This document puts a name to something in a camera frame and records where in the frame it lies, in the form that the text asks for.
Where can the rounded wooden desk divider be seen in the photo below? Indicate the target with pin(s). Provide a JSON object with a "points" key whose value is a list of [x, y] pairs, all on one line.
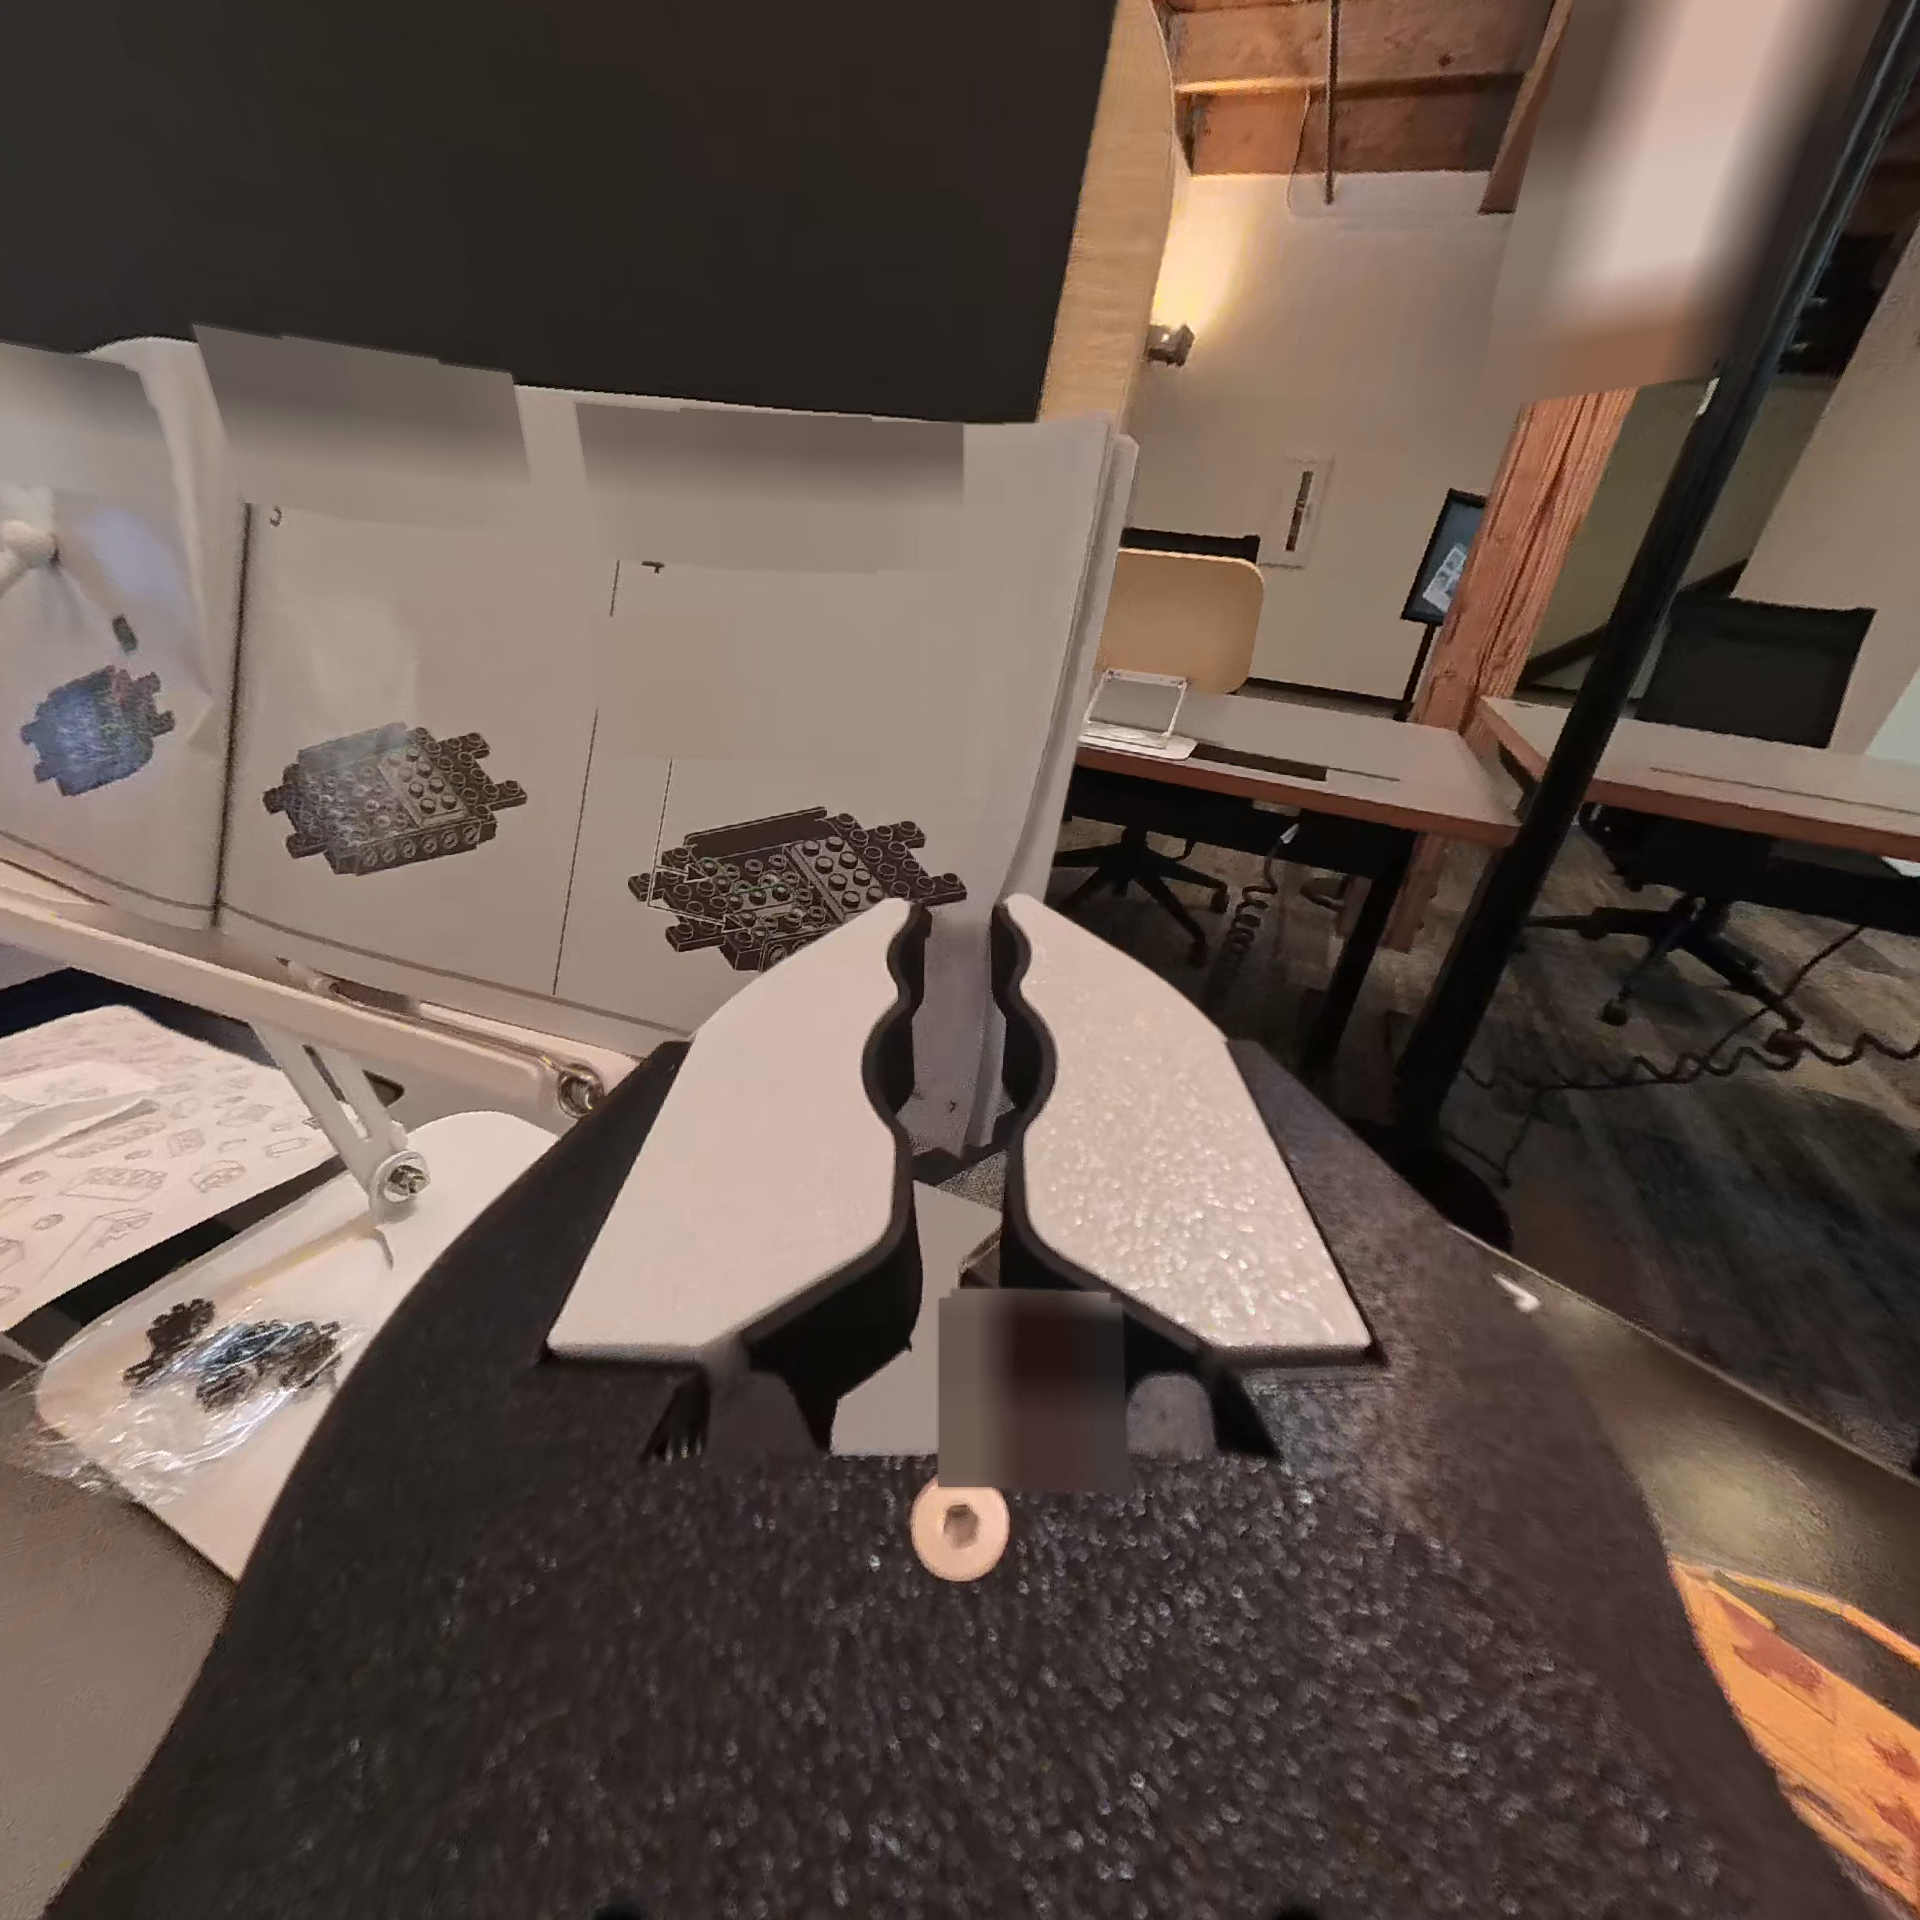
{"points": [[1187, 613]]}

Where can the black office chair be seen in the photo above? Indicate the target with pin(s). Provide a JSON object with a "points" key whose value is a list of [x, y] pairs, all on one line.
{"points": [[1148, 884], [1695, 915]]}

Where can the torn white paper bag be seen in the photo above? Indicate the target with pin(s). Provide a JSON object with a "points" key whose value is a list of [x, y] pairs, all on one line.
{"points": [[136, 1152]]}

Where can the white book stand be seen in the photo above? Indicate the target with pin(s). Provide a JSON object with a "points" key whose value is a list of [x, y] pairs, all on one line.
{"points": [[466, 1152]]}

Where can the small screen on stand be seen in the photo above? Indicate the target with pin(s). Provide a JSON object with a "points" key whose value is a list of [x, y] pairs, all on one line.
{"points": [[1443, 555]]}

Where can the white gooseneck lamp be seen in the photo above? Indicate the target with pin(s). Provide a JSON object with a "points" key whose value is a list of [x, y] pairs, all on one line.
{"points": [[18, 555]]}

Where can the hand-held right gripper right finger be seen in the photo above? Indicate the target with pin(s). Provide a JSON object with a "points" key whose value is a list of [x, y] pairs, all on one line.
{"points": [[1187, 1170]]}

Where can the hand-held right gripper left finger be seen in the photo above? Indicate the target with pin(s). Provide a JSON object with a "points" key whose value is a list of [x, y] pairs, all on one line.
{"points": [[735, 1170]]}

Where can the grey office table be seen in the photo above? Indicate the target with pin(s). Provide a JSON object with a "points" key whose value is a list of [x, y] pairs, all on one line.
{"points": [[1724, 789], [1322, 764]]}

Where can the grey printed instruction sheet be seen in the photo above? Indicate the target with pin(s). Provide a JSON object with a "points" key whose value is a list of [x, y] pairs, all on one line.
{"points": [[136, 794], [840, 674], [420, 632]]}

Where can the black tripod stand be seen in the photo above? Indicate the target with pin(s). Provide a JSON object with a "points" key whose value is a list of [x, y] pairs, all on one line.
{"points": [[1650, 597]]}

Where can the toy car box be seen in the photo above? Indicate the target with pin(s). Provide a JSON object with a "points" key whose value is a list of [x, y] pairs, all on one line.
{"points": [[1799, 1678]]}

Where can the slanted wooden beam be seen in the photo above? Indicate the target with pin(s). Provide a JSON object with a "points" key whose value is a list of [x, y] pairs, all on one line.
{"points": [[1515, 597]]}

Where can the wall lamp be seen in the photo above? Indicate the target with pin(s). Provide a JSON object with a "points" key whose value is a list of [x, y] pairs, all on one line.
{"points": [[1170, 339]]}

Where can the white desk device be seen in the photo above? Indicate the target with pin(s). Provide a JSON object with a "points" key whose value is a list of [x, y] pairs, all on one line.
{"points": [[1141, 711]]}

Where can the clear bag of pieces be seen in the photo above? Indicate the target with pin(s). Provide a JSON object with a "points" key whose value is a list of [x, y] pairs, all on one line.
{"points": [[228, 1349]]}

